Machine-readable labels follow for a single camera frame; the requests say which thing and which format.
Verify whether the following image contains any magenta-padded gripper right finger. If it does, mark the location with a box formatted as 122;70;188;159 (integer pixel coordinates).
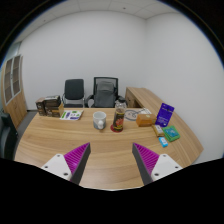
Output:
131;142;184;186

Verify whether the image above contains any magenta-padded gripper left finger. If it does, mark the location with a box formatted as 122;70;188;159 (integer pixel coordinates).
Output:
40;142;92;186

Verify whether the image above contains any clear drink bottle black cap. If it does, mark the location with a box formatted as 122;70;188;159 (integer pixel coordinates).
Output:
111;99;128;133

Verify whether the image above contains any small blue box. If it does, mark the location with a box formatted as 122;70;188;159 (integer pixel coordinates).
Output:
158;136;169;149

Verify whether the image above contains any small tan box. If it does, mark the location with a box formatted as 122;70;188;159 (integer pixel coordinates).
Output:
152;124;165;138

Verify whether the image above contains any green flat box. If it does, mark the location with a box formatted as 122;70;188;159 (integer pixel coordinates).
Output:
162;125;181;143

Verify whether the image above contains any orange wooden box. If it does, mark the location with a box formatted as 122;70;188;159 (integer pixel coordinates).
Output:
135;113;158;128

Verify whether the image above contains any white green purple leaflet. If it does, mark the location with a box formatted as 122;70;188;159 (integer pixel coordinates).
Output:
59;109;84;121

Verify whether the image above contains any flat round red coaster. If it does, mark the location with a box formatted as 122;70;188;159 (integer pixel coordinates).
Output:
110;123;125;134

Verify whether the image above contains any purple package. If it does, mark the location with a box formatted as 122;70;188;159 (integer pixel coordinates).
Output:
155;102;176;128

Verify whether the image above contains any white mug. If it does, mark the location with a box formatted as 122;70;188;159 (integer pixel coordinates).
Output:
92;110;108;131

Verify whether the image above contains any white paper sheet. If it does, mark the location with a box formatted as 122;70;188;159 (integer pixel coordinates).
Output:
139;107;153;116

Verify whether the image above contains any dark brown carton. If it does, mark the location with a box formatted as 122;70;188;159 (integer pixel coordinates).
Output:
43;95;62;108

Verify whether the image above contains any small dark carton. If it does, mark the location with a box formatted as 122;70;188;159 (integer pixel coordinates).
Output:
35;97;47;117

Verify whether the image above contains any wooden side desk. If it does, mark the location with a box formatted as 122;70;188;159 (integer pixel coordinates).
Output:
124;86;161;111

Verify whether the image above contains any black visitor chair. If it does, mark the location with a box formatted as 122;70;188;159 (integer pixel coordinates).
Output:
61;78;86;108

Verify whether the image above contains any black armchair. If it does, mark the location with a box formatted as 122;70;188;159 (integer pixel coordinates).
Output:
0;111;19;161

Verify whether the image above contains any grey backpack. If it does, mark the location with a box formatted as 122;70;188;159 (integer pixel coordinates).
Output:
94;80;117;108

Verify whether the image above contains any wooden shelf cabinet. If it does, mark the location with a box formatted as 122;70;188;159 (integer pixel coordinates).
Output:
0;54;28;129

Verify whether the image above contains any black mesh office chair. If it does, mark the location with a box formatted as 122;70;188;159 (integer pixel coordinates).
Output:
84;76;128;109

